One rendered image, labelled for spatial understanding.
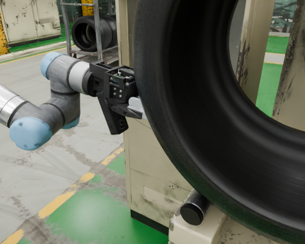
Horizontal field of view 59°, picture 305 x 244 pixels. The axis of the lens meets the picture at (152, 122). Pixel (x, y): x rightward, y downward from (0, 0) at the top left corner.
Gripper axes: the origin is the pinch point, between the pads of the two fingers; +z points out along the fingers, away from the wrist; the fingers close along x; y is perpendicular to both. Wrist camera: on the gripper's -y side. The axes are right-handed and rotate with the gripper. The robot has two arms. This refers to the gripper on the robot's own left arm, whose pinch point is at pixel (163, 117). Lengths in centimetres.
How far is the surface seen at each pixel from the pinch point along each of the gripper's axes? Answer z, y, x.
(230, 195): 19.1, -0.5, -12.3
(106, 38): -244, -77, 267
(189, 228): 14.0, -14.0, -10.4
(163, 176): -19, -63, 49
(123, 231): -35, -107, 40
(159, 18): 3.1, 21.8, -12.2
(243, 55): 1.8, 4.2, 49.6
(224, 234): 19.7, -19.3, -2.7
